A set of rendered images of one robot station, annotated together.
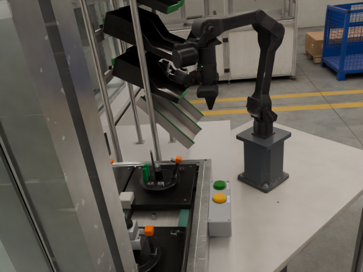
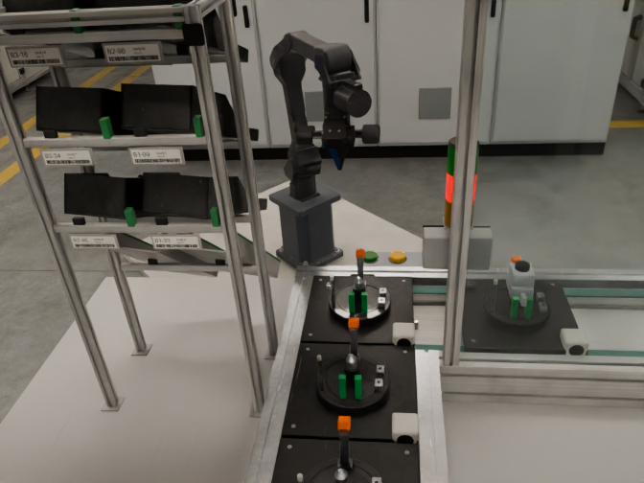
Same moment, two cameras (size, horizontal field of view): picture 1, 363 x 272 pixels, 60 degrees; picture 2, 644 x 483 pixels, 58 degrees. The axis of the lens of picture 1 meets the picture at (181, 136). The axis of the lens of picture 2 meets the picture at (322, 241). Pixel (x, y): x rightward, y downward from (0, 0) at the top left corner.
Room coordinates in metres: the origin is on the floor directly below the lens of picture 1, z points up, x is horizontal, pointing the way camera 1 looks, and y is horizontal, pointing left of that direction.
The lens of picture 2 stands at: (1.04, 1.13, 1.80)
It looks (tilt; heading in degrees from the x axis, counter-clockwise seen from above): 32 degrees down; 269
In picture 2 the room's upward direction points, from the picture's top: 4 degrees counter-clockwise
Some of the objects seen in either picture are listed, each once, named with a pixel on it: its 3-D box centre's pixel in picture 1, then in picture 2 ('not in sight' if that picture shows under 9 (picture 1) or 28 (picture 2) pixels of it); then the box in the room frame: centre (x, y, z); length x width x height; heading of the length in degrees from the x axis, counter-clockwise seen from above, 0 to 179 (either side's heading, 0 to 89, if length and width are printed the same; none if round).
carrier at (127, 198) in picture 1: (158, 172); (358, 291); (0.94, 0.10, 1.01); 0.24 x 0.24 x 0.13; 80
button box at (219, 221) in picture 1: (220, 206); (397, 267); (0.82, -0.10, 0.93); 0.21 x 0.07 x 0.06; 170
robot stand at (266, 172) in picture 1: (263, 156); (307, 225); (1.04, -0.30, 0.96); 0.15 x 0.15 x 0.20; 35
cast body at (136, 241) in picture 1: (125, 233); not in sight; (0.61, 0.17, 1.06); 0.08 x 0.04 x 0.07; 81
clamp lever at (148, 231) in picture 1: (147, 239); not in sight; (0.60, 0.11, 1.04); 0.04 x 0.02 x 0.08; 80
